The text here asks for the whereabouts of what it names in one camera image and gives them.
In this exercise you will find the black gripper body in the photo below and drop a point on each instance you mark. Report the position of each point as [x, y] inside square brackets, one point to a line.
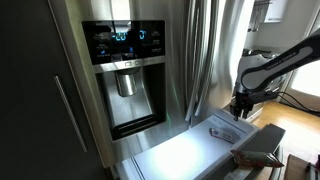
[240, 100]

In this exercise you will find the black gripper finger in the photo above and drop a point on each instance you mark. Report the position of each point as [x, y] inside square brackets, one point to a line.
[247, 108]
[236, 113]

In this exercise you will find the silver cabinet handle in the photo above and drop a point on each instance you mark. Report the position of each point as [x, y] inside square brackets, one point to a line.
[70, 112]

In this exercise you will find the black dispenser control panel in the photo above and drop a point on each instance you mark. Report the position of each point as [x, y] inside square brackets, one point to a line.
[111, 41]

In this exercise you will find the white open fridge drawer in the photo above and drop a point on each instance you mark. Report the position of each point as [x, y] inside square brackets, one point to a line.
[190, 155]

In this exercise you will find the steel water dispenser nozzle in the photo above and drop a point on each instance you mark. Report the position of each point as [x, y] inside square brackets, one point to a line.
[126, 82]

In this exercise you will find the dark cabinet door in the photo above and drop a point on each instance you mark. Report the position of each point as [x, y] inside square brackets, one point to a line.
[37, 138]

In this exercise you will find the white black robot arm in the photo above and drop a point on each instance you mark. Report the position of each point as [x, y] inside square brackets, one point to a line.
[257, 77]

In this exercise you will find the red sachet dark label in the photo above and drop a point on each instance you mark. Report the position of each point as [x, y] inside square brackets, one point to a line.
[221, 135]

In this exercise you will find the stainless steel fridge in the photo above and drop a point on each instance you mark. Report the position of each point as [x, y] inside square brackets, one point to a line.
[204, 40]

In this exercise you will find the red green burrito sachet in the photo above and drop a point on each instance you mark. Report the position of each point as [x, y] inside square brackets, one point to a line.
[255, 159]

